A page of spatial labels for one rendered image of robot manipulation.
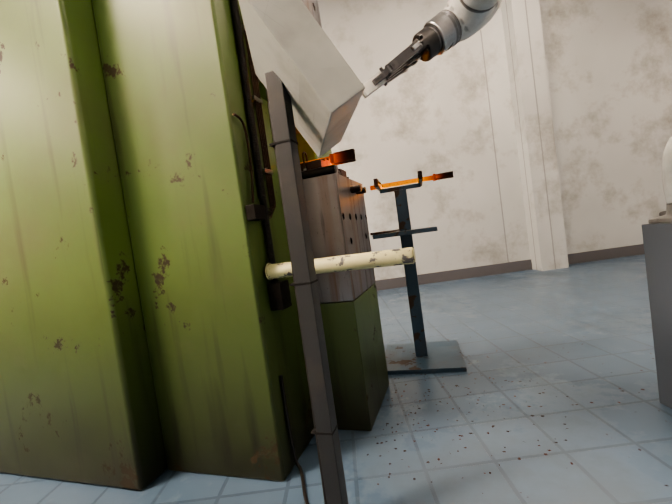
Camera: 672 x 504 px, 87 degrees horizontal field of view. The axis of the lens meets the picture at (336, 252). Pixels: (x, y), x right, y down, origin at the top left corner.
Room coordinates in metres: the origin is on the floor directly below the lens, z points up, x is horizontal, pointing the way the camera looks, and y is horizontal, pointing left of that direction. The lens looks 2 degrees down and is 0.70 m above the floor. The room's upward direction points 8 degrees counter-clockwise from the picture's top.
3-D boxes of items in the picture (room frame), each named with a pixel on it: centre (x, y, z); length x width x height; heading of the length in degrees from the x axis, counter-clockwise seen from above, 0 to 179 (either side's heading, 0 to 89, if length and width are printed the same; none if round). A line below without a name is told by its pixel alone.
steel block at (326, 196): (1.49, 0.17, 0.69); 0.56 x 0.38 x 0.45; 71
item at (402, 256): (1.01, 0.00, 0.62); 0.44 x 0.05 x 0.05; 71
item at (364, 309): (1.49, 0.17, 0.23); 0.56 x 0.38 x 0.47; 71
